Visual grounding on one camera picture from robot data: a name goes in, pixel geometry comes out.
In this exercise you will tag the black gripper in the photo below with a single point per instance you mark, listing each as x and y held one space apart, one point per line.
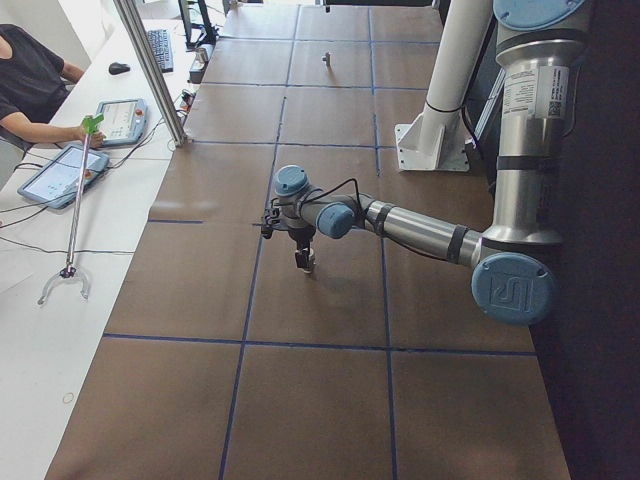
300 240

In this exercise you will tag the white PPR valve with brass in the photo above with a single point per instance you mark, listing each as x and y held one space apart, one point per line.
310 263

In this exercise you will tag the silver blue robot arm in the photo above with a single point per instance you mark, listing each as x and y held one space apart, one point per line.
538 43

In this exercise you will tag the far teach pendant tablet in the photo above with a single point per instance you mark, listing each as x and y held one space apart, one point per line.
123 121

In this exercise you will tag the teach pendant tablet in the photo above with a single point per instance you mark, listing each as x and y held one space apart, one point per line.
123 121
56 183

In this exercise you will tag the black monitor stand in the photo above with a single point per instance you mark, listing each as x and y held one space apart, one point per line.
198 29

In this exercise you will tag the near teach pendant tablet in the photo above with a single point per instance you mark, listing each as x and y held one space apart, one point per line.
56 183

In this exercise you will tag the black computer keyboard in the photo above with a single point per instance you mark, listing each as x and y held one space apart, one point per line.
161 47

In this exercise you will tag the black computer mouse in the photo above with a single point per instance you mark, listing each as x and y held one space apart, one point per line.
117 68

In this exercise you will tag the person in black shirt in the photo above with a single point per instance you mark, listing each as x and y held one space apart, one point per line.
33 89

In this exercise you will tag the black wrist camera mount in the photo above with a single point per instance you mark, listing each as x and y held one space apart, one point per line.
272 220

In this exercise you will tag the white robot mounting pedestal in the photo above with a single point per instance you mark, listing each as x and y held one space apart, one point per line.
435 140

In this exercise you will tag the aluminium frame post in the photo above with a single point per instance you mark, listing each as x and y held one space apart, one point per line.
133 24

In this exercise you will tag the green handled reacher grabber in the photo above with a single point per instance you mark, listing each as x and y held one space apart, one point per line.
69 271

